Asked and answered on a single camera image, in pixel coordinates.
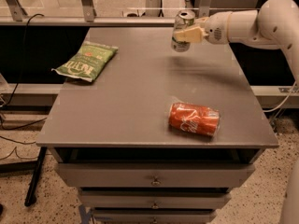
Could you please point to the red coke can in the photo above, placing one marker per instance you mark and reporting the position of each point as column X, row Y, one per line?
column 191, row 118

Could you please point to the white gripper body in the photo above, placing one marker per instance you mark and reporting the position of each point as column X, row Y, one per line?
column 216, row 27

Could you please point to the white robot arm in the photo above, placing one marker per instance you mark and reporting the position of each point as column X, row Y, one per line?
column 271, row 195

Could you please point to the green white 7up can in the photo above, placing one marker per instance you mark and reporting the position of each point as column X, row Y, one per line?
column 183, row 20

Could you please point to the green chip bag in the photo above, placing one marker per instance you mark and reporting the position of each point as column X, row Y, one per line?
column 88, row 62

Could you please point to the metal railing frame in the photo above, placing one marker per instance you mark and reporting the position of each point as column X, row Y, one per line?
column 91, row 12

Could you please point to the black metal leg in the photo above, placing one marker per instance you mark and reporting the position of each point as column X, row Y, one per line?
column 31, row 193

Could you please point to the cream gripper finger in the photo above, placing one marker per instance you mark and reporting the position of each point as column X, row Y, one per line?
column 190, row 35

